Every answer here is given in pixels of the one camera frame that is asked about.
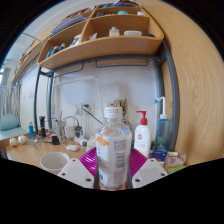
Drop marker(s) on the white pump bottle red top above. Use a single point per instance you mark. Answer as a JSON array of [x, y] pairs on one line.
[[142, 138]]

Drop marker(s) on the wooden shelf unit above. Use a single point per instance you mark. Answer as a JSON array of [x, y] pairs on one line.
[[106, 50]]

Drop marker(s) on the clear plastic water bottle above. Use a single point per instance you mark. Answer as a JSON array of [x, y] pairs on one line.
[[113, 150]]

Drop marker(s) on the white power strip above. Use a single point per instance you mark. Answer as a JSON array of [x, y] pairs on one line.
[[80, 141]]

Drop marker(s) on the light blue bedding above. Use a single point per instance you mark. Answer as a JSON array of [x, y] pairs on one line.
[[8, 123]]

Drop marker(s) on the small white oval object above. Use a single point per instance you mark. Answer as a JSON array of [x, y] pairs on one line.
[[72, 148]]

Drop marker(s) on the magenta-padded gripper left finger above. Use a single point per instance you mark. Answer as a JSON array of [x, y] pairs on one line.
[[87, 161]]

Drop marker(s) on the long wooden bed rail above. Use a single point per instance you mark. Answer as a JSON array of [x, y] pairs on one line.
[[30, 53]]

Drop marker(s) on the wooden wardrobe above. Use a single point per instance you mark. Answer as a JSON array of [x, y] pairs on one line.
[[200, 93]]

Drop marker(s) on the white cup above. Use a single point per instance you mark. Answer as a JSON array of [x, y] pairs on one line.
[[53, 162]]

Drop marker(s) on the blue spray bottle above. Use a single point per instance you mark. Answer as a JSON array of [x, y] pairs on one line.
[[163, 128]]

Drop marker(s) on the grey metal desk frame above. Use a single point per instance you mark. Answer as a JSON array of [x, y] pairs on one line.
[[173, 100]]

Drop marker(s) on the wooden tree figurine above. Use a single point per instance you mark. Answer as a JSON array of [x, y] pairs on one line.
[[120, 105]]

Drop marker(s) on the pink white packet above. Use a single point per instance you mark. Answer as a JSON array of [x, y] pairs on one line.
[[175, 160]]

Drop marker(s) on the black charger block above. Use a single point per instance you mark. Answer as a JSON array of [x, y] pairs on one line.
[[55, 140]]

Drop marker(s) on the small blue bottle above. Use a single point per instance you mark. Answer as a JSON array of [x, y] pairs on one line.
[[31, 130]]

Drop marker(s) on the white tissue pack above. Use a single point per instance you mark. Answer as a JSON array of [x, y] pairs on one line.
[[91, 144]]

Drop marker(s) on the white charger block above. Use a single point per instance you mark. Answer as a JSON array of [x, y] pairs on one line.
[[70, 131]]

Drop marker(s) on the black upright shaver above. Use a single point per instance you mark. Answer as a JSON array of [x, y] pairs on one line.
[[42, 126]]

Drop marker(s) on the dark blue box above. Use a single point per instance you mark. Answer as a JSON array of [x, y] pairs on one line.
[[160, 154]]

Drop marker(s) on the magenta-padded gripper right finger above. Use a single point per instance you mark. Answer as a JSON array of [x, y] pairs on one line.
[[137, 163]]

